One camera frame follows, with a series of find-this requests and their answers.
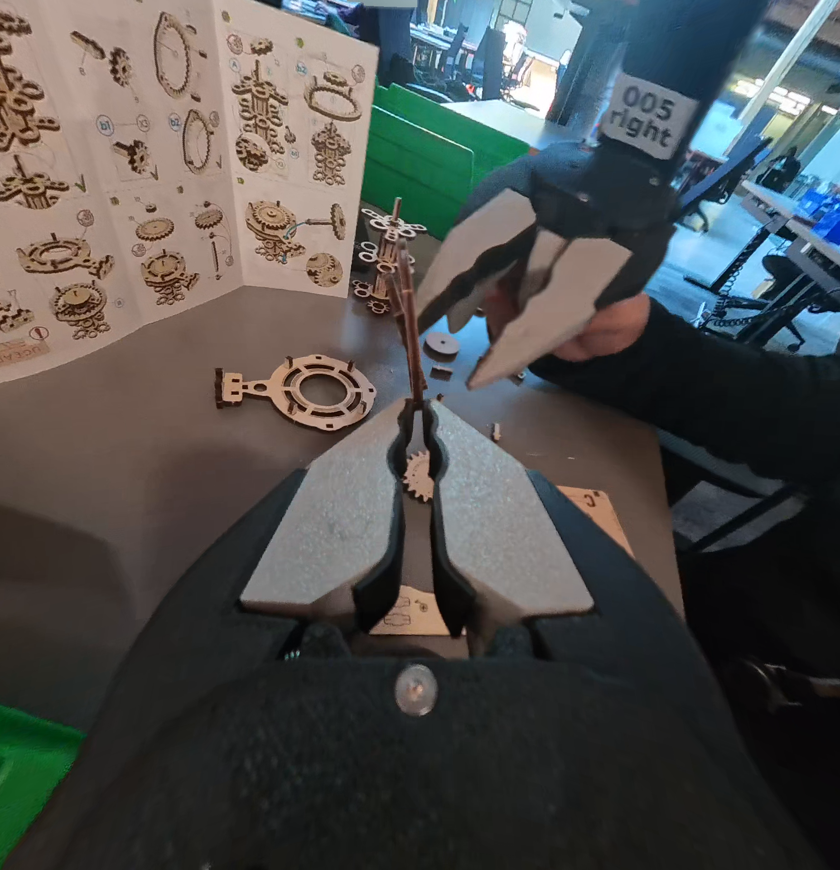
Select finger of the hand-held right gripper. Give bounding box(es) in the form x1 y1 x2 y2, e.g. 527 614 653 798
415 189 538 335
465 227 635 391

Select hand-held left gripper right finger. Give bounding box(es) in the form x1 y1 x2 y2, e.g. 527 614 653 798
423 400 595 641

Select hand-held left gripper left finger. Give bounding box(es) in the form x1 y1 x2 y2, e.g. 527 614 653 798
241 400 422 634

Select wooden ring gear square holes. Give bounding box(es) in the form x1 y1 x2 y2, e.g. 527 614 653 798
386 248 429 409

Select round wooden frame with handle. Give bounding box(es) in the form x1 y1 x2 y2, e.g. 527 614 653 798
215 353 378 432

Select person's right forearm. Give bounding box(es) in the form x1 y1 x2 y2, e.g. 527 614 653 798
529 299 840 493

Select wooden clover-shaped model assembly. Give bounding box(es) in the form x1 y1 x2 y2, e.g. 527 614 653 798
352 198 428 317

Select person's right hand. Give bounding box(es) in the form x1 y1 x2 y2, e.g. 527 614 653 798
553 292 651 364

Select green plastic bin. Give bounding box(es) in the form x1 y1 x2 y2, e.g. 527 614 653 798
0 699 88 867
361 83 531 223

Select wooden sheet with ship wheel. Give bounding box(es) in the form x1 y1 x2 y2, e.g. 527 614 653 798
369 486 635 638

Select small wooden gear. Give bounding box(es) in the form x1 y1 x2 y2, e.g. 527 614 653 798
403 452 436 503

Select long office desk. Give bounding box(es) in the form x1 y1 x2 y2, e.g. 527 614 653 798
442 98 551 154

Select row of blue plastic crates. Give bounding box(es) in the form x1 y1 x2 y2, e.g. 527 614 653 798
797 185 840 240

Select folded paper instruction sheet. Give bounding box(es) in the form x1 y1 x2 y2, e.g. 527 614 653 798
0 0 381 390

